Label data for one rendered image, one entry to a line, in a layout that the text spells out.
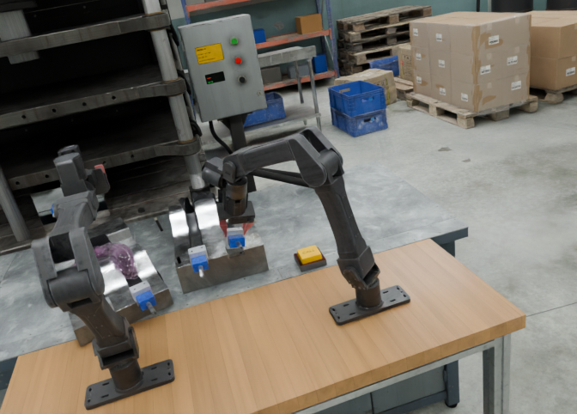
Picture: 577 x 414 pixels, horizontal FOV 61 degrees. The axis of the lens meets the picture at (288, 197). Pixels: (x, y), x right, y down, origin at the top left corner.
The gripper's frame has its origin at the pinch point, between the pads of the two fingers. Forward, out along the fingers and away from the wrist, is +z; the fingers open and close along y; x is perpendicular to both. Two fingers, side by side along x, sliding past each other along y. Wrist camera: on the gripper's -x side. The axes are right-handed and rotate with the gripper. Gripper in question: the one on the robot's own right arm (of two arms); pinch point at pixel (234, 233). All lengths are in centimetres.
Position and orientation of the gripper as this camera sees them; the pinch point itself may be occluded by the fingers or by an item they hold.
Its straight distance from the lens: 144.4
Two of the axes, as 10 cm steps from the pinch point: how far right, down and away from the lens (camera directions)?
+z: -1.0, 7.7, 6.3
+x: 2.4, 6.3, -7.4
